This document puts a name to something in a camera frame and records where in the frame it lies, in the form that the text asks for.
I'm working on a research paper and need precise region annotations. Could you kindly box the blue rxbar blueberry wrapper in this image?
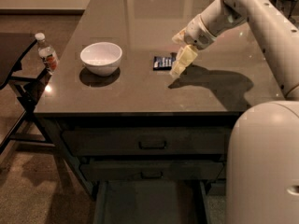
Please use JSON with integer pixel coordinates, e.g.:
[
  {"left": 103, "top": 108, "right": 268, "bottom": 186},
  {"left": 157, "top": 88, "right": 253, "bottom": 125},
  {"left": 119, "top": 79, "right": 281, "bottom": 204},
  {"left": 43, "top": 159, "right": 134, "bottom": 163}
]
[{"left": 152, "top": 52, "right": 177, "bottom": 70}]

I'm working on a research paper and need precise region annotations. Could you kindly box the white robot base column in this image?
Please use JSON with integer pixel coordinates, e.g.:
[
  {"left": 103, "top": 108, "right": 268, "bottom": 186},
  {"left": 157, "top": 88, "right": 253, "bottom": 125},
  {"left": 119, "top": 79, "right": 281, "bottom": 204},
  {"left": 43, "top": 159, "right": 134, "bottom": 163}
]
[{"left": 225, "top": 101, "right": 299, "bottom": 224}]

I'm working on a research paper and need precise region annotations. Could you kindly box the dark chair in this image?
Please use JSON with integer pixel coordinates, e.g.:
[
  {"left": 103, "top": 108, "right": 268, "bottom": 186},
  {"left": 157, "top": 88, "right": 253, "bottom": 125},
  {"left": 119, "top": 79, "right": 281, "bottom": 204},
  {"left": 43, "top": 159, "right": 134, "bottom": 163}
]
[{"left": 0, "top": 32, "right": 51, "bottom": 153}]

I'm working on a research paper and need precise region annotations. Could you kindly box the bottom right drawer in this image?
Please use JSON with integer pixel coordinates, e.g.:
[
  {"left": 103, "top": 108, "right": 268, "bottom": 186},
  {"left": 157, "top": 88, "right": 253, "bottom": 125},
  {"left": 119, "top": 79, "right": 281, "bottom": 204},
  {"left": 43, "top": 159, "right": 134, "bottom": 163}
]
[{"left": 206, "top": 181, "right": 226, "bottom": 196}]

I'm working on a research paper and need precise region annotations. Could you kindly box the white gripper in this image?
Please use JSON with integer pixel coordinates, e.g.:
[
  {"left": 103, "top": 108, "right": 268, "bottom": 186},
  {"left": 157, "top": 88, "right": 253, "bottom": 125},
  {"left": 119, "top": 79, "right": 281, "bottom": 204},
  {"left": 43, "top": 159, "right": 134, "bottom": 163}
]
[{"left": 170, "top": 14, "right": 216, "bottom": 77}]

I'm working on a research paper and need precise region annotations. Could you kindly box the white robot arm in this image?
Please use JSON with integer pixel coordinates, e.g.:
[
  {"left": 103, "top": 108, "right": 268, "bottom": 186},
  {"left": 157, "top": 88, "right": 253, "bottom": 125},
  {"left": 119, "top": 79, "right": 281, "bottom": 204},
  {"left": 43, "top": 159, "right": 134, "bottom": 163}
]
[{"left": 171, "top": 0, "right": 299, "bottom": 101}]

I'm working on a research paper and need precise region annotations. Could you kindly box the open bottom left drawer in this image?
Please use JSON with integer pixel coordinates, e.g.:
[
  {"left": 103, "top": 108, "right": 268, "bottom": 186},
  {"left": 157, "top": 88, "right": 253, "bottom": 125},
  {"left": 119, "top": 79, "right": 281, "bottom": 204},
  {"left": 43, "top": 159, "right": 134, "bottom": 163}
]
[{"left": 93, "top": 180, "right": 211, "bottom": 224}]

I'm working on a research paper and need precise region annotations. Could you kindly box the clear plastic water bottle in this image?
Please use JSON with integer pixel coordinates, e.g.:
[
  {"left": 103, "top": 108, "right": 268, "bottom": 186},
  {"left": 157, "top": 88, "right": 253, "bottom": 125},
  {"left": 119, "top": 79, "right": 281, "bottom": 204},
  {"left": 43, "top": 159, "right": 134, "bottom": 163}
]
[{"left": 35, "top": 33, "right": 59, "bottom": 74}]

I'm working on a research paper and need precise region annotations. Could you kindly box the middle left drawer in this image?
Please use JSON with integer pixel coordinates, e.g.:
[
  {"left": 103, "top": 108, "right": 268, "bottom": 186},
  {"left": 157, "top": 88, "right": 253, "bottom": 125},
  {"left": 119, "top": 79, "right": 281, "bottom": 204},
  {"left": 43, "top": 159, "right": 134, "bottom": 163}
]
[{"left": 80, "top": 160, "right": 223, "bottom": 181}]

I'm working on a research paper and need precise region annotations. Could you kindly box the white ceramic bowl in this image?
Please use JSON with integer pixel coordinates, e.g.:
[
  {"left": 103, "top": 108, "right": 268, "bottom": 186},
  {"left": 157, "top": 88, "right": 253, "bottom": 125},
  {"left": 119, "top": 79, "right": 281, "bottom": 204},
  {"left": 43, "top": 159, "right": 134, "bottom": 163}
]
[{"left": 80, "top": 42, "right": 122, "bottom": 77}]

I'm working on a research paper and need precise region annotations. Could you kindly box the top left drawer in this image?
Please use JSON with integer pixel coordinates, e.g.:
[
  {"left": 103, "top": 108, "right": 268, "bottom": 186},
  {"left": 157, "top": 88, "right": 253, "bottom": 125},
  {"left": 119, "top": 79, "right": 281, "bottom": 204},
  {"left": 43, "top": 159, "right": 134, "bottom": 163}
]
[{"left": 62, "top": 127, "right": 231, "bottom": 156}]

